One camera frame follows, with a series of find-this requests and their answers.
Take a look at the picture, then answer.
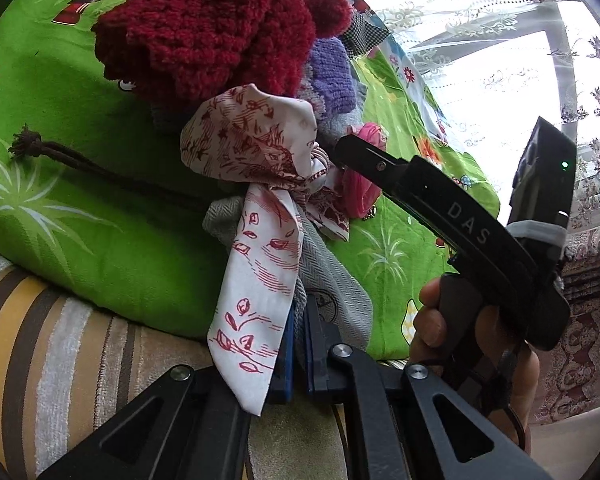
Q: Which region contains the white lace curtain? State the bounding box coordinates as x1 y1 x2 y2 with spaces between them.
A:
330 0 600 231

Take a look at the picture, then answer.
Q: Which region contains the black drawstring pouch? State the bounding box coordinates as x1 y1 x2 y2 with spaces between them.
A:
7 127 216 211

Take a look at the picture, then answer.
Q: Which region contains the striped velvet cushion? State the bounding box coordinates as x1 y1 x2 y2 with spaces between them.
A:
0 245 411 480

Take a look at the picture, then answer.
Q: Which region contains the black wrist strap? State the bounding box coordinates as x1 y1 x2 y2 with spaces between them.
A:
480 345 528 448

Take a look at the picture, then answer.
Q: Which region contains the pink knitted garment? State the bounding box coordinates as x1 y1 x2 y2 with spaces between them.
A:
340 122 388 221

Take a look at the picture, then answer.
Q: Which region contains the red knitted hat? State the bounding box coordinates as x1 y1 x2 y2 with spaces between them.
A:
92 0 353 106

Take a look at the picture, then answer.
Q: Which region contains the purple knitted garment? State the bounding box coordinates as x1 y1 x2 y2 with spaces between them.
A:
295 37 368 141

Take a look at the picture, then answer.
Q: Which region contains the black white checked cloth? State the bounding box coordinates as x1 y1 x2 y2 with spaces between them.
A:
341 10 393 56

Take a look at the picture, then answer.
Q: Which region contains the green cartoon printed blanket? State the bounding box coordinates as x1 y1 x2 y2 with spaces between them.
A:
0 0 501 361

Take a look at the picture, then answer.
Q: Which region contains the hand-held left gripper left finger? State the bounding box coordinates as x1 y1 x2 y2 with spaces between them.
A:
37 305 297 480

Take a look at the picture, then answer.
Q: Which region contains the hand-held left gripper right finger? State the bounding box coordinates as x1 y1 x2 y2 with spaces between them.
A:
304 294 556 480

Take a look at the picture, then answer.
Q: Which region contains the white red printed scarf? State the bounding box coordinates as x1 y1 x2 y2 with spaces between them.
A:
180 82 351 417

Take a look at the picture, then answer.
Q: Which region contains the person's right hand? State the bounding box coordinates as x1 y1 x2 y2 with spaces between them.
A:
407 277 541 458

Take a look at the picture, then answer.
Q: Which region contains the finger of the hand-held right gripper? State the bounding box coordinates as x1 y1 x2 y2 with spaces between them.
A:
334 132 418 206

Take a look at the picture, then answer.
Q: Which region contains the grey cloth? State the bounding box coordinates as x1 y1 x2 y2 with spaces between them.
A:
202 195 376 356

